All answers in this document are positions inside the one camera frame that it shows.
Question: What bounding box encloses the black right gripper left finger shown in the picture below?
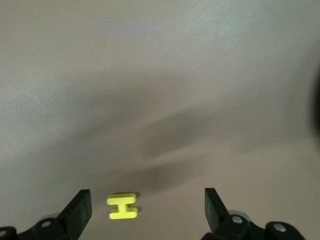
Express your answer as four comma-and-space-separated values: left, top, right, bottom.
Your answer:
0, 189, 93, 240

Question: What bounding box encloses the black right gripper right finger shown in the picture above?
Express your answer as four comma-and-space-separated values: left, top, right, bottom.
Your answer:
202, 187, 305, 240

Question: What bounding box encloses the yellow uppercase letter H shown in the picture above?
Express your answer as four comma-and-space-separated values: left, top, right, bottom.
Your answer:
106, 192, 139, 221

